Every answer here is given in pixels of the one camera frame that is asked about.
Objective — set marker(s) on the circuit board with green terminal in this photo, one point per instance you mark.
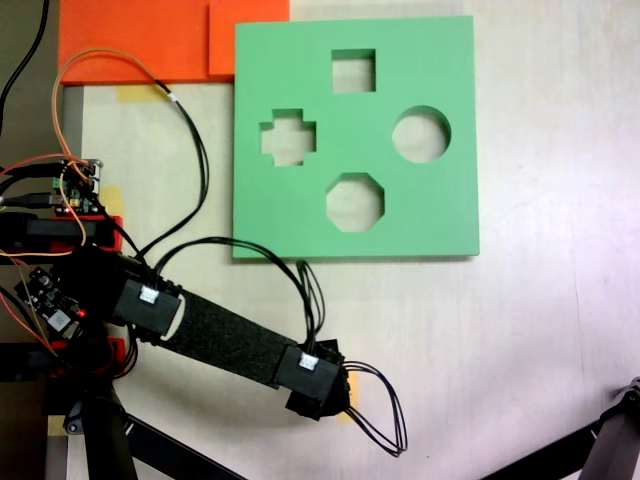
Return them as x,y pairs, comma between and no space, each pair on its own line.
82,192

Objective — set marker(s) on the black table clamp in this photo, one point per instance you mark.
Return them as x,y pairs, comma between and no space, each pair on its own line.
50,231
20,362

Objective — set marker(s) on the green shape-hole board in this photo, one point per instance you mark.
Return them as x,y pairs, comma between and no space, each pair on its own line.
430,210

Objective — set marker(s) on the thin black tripod strut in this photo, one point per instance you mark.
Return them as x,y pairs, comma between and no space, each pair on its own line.
540,455
180,450

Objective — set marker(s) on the small black circuit board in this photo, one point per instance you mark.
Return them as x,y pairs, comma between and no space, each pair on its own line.
50,300

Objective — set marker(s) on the wide yellow tape piece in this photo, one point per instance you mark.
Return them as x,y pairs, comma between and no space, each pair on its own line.
140,93

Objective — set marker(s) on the red printed base mount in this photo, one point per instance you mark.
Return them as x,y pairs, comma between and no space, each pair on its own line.
119,347
117,235

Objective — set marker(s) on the thick black tripod leg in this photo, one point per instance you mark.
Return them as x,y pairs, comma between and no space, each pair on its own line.
617,430
107,440

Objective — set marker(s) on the flat orange block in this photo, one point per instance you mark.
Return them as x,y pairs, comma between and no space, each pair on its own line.
135,40

